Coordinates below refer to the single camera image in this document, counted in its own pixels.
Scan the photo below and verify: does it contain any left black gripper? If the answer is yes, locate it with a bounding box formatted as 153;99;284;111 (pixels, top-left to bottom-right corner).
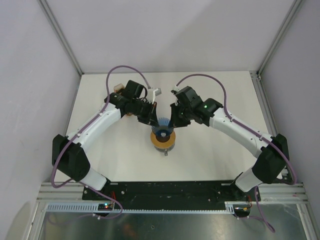
131;100;160;128

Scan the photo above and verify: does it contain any wooden ring dripper stand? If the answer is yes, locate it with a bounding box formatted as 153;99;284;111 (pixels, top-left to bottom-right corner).
150;131;176;149

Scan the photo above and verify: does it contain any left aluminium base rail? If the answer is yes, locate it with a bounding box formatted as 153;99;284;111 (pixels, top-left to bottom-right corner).
37;182;84;201

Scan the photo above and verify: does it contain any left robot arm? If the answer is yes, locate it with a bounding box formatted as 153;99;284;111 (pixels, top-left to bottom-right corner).
52;80;161;200

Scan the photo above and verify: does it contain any right aluminium frame post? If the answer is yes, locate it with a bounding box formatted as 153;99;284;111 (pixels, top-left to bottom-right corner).
256;0;305;76

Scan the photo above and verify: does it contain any aluminium frame post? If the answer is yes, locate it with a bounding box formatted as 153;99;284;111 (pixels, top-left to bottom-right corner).
256;0;305;76
37;0;84;76

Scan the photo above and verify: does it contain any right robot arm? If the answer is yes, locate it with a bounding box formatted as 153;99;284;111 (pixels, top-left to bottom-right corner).
169;86;288;201

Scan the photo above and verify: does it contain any blue ribbed dripper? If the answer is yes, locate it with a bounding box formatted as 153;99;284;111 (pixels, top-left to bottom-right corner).
151;117;174;138

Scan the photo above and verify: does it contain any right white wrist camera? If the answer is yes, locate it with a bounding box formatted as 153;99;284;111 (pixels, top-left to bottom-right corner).
170;85;180;95

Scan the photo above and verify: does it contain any grey slotted cable duct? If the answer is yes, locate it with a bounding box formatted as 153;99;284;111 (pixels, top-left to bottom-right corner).
44;201;251;214

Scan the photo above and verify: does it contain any glass coffee server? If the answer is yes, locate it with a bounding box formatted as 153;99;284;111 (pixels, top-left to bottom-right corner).
154;144;175;156

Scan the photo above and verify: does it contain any orange coffee filter holder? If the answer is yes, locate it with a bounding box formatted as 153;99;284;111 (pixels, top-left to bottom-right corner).
113;83;125;93

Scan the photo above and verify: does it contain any left aluminium frame post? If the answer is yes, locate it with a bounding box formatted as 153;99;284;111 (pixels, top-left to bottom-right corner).
37;0;84;76

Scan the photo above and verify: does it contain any right aluminium side rail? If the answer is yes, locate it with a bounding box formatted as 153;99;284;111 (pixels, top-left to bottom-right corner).
249;70;320;240

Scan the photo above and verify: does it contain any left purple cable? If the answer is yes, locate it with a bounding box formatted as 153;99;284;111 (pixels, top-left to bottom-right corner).
47;65;151;222

